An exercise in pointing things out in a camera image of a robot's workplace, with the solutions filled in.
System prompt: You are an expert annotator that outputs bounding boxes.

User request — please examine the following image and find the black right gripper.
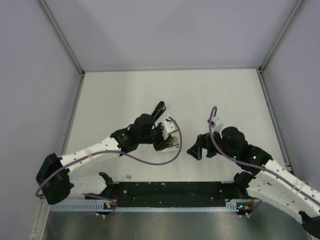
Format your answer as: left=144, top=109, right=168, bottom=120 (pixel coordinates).
left=187, top=127, right=238, bottom=160

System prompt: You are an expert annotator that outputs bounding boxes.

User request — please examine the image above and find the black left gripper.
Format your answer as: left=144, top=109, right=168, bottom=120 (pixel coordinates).
left=138, top=122, right=173, bottom=151

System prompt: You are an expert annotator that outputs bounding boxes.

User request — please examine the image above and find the beige green stapler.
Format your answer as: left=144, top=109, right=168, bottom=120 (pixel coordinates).
left=158, top=135, right=180, bottom=152

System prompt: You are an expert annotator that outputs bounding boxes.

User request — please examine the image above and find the black stapler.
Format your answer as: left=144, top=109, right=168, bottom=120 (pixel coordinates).
left=151, top=101, right=166, bottom=121

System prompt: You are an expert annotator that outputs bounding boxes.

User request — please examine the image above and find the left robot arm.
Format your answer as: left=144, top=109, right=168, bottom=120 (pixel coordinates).
left=35, top=113, right=181, bottom=205

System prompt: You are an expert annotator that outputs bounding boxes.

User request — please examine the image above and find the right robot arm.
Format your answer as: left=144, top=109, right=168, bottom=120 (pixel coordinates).
left=186, top=126, right=320, bottom=238

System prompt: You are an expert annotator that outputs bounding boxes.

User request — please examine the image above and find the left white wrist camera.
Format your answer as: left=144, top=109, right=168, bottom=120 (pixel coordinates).
left=161, top=120, right=178, bottom=137

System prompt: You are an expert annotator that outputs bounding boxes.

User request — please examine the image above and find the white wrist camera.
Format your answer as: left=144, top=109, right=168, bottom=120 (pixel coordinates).
left=207, top=116, right=224, bottom=134
left=161, top=120, right=178, bottom=137

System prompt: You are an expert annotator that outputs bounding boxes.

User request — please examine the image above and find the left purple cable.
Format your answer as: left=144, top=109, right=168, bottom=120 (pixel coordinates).
left=34, top=114, right=183, bottom=218

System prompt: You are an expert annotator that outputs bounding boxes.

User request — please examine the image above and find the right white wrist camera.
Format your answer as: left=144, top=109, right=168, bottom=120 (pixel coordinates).
left=207, top=116, right=224, bottom=134

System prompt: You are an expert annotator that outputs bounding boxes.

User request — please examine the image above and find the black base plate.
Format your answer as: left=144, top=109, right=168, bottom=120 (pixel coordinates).
left=85, top=181, right=239, bottom=208

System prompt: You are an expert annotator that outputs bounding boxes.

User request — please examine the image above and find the white toothed cable duct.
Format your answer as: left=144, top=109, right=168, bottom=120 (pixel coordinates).
left=49, top=201, right=253, bottom=213

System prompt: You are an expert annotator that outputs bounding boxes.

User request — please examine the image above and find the aluminium frame rail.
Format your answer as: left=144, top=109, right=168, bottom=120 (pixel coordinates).
left=36, top=0, right=85, bottom=77

